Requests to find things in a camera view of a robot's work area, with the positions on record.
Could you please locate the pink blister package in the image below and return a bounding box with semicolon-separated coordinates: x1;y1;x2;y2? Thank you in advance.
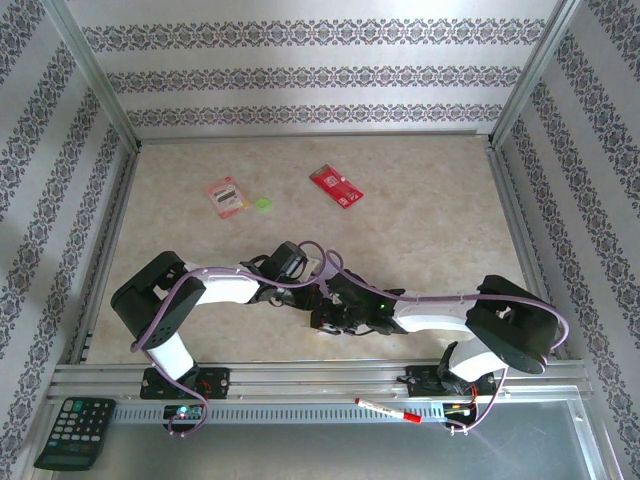
203;175;251;220

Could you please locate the red card package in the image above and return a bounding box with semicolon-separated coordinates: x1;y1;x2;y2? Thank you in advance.
308;162;365;211

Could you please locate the white marker with red cap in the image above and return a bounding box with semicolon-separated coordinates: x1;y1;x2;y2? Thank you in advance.
354;397;422;425

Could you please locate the grey metal shelf plate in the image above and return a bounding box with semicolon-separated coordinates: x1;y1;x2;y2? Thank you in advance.
49;399;609;480

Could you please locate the controller board with green light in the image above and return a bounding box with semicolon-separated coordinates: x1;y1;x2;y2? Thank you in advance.
163;403;206;422

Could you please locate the black calculator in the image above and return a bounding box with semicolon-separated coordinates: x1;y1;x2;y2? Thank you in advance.
33;397;117;472

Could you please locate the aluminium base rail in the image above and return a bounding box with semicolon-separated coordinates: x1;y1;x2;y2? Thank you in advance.
47;360;591;401

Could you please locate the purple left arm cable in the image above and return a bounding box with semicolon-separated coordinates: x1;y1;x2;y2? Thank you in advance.
130;241;329;439

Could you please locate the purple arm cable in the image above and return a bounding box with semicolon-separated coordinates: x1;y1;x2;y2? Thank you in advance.
322;248;571;436
130;241;329;439

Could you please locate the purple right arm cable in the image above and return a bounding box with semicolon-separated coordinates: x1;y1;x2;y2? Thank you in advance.
322;248;571;436

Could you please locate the grey slotted cable duct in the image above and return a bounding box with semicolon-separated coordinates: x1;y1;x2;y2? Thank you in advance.
110;402;446;426

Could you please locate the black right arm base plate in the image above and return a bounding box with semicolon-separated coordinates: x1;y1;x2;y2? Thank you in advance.
405;364;497;400

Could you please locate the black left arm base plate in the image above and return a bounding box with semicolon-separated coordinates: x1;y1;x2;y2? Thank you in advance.
139;367;232;401

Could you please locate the aluminium table edge rail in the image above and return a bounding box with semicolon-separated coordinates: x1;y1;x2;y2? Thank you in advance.
487;144;571;361
134;130;494;146
67;144;141;366

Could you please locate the controller board with wires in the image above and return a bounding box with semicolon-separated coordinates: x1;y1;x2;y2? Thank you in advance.
442;399;480;420

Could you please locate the aluminium frame post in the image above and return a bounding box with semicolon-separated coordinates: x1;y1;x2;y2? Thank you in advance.
487;0;584;151
42;0;141;151

